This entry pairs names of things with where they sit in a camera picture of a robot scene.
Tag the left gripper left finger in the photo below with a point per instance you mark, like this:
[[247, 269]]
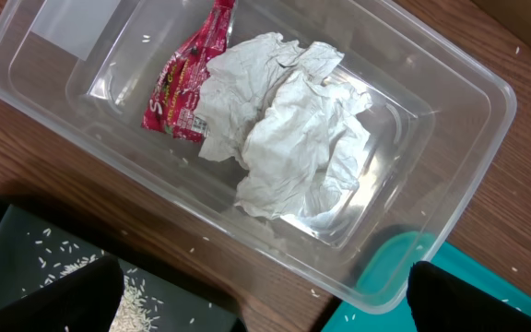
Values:
[[85, 300]]

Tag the black tray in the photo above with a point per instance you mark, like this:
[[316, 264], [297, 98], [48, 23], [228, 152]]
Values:
[[22, 213]]

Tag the pile of white rice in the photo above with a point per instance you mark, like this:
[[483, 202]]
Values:
[[149, 303]]

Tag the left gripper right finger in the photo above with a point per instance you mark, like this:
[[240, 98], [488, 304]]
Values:
[[441, 302]]

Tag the teal serving tray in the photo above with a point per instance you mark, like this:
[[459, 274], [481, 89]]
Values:
[[387, 266]]

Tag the clear plastic bin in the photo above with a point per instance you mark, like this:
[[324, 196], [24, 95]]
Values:
[[85, 70]]

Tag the white napkin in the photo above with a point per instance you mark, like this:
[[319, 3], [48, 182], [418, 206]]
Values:
[[267, 106]]

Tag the red snack wrapper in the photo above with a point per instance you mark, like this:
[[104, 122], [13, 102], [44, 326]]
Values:
[[171, 106]]

